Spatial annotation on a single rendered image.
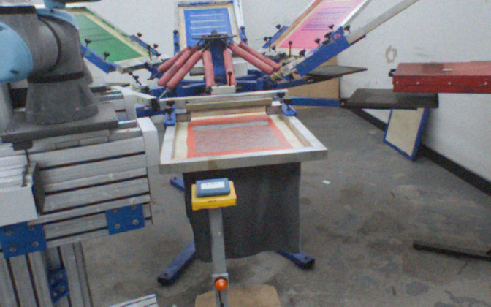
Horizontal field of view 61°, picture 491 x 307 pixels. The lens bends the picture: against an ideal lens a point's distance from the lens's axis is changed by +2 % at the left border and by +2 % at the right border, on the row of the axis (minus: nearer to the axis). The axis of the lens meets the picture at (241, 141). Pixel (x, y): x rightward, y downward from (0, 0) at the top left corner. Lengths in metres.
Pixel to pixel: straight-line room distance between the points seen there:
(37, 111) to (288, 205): 0.99
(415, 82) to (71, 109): 1.73
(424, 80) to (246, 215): 1.16
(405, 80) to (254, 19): 4.07
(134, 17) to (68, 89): 5.15
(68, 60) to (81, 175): 0.26
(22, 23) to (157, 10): 5.25
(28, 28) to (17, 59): 0.07
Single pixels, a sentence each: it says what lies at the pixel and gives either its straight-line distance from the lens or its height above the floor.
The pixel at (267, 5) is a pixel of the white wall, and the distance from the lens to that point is 6.15.
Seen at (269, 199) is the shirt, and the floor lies 0.76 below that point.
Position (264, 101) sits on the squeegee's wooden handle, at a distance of 1.96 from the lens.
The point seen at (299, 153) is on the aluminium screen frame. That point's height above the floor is 0.98.
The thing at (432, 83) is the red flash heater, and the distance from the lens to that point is 2.28.
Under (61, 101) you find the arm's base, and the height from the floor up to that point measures 1.30.
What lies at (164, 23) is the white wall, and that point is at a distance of 6.07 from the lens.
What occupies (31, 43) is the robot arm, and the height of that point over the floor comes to 1.43.
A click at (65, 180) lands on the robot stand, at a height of 1.13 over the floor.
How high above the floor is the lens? 1.47
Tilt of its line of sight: 18 degrees down
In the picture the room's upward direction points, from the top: 3 degrees counter-clockwise
